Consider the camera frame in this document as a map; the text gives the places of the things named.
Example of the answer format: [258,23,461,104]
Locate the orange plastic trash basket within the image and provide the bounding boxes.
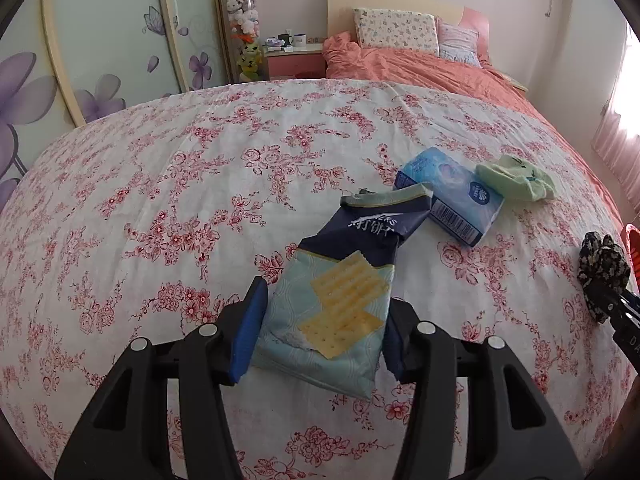
[620,223,640,282]

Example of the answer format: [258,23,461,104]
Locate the cracker snack bag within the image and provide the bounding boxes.
[253,184,433,399]

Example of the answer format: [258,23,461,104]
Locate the blue tissue pack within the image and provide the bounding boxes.
[394,148,504,247]

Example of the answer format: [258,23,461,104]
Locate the beige pink headboard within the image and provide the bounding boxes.
[326,0,491,64]

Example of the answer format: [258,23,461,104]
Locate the white mug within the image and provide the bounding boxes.
[294,34,307,47]

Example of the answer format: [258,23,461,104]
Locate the floral white bed sheet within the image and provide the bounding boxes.
[1,76,634,472]

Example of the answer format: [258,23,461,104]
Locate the pink striped pillow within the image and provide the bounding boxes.
[437,20,480,67]

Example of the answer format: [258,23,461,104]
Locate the pink white nightstand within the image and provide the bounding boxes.
[264,44,326,80]

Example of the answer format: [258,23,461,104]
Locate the flower-patterned sliding wardrobe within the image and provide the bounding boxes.
[1,0,229,200]

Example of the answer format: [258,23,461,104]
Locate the salmon pink duvet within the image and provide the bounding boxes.
[322,32,623,226]

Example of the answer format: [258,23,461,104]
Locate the clear tube of plush toys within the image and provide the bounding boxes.
[224,0,262,82]

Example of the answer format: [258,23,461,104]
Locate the black white floral scrunchie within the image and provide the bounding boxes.
[577,231,630,324]

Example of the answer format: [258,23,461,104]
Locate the pink curtain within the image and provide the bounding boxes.
[590,24,640,216]

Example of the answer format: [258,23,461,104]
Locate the light green sock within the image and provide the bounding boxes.
[475,155,556,203]

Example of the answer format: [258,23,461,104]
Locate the floral print pillow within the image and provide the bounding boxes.
[354,8,439,55]

